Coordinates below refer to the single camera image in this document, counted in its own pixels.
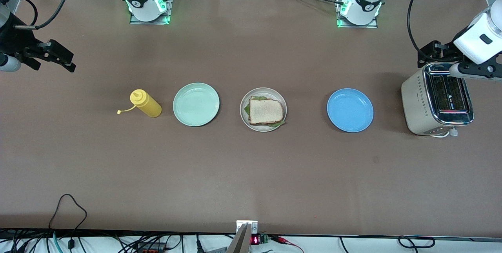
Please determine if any beige plate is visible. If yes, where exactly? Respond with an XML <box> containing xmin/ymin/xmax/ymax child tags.
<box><xmin>240</xmin><ymin>87</ymin><xmax>287</xmax><ymax>133</ymax></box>

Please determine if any green lettuce leaf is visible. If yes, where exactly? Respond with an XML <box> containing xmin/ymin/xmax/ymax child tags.
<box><xmin>244</xmin><ymin>96</ymin><xmax>286</xmax><ymax>128</ymax></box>

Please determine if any beige chrome toaster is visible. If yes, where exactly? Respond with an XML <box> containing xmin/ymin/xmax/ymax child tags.
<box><xmin>401</xmin><ymin>63</ymin><xmax>475</xmax><ymax>138</ymax></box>

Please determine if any pale green plate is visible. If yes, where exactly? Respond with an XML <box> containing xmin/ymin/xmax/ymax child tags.
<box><xmin>173</xmin><ymin>83</ymin><xmax>220</xmax><ymax>127</ymax></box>

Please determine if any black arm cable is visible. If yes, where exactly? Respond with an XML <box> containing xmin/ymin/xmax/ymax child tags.
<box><xmin>407</xmin><ymin>0</ymin><xmax>446</xmax><ymax>62</ymax></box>
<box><xmin>0</xmin><ymin>0</ymin><xmax>73</xmax><ymax>30</ymax></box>

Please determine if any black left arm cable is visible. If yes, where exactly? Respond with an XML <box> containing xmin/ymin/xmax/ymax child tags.
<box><xmin>407</xmin><ymin>0</ymin><xmax>446</xmax><ymax>62</ymax></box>

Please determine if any red clip lead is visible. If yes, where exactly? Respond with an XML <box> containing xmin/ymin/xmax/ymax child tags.
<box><xmin>271</xmin><ymin>235</ymin><xmax>305</xmax><ymax>253</ymax></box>

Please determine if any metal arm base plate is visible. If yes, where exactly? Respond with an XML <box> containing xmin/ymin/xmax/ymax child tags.
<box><xmin>336</xmin><ymin>0</ymin><xmax>379</xmax><ymax>29</ymax></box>
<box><xmin>129</xmin><ymin>0</ymin><xmax>174</xmax><ymax>25</ymax></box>

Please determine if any brown bread slice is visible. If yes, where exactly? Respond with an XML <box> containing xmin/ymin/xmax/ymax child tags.
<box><xmin>249</xmin><ymin>99</ymin><xmax>284</xmax><ymax>125</ymax></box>

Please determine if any black coiled cable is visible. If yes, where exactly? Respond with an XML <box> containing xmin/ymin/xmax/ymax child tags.
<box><xmin>398</xmin><ymin>236</ymin><xmax>436</xmax><ymax>249</ymax></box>

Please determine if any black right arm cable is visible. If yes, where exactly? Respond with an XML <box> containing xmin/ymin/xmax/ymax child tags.
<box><xmin>0</xmin><ymin>0</ymin><xmax>73</xmax><ymax>30</ymax></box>

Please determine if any blue plate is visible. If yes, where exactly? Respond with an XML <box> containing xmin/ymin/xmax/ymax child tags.
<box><xmin>327</xmin><ymin>88</ymin><xmax>374</xmax><ymax>133</ymax></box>

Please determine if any yellow squeeze bottle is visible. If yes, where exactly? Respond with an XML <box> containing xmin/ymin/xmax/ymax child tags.
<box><xmin>117</xmin><ymin>89</ymin><xmax>162</xmax><ymax>118</ymax></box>

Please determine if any thin black looped cable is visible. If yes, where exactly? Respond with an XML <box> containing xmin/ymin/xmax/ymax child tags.
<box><xmin>48</xmin><ymin>194</ymin><xmax>88</xmax><ymax>242</ymax></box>

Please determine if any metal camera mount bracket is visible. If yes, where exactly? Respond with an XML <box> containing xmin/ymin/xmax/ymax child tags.
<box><xmin>227</xmin><ymin>220</ymin><xmax>258</xmax><ymax>253</ymax></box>

